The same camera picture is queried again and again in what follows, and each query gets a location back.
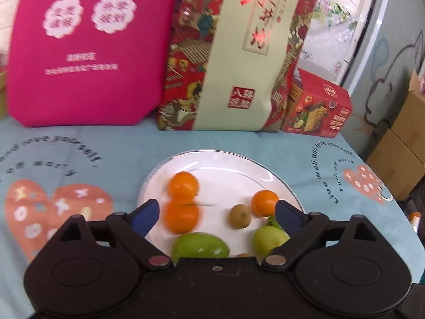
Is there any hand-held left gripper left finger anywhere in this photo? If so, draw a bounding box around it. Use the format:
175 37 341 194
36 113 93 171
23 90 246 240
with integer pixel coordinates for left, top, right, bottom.
50 199 175 271

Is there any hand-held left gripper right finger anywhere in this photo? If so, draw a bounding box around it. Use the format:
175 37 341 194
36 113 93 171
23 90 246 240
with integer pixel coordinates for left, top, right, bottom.
262 199 390 271

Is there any orange tangerine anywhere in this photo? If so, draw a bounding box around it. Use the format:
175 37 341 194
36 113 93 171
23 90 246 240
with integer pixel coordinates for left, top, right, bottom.
164 195 200 234
250 190 279 217
168 171 200 197

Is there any large oval green mango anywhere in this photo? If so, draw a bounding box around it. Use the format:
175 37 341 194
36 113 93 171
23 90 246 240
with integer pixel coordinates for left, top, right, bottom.
253 226 291 258
172 233 230 263

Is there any white plate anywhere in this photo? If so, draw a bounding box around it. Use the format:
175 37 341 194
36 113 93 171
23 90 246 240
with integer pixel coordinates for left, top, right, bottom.
137 149 306 260

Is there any teal printed tablecloth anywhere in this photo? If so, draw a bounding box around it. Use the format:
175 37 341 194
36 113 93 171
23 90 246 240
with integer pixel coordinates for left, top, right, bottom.
0 116 420 306

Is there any red cracker box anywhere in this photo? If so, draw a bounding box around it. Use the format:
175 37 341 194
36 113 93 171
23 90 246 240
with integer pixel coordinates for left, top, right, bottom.
282 67 353 139

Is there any brown cardboard box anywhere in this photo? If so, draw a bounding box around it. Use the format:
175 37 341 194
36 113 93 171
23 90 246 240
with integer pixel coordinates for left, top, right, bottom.
367 128 425 202

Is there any magenta tote bag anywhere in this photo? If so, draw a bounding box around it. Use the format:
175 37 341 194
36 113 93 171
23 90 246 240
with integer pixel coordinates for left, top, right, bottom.
7 0 182 127

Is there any red green patterned gift bag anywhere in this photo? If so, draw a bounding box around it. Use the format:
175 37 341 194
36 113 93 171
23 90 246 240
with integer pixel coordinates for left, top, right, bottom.
157 0 321 133

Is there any white floral bag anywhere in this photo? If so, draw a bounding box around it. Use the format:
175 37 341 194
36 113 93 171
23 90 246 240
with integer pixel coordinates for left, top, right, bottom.
299 0 377 85

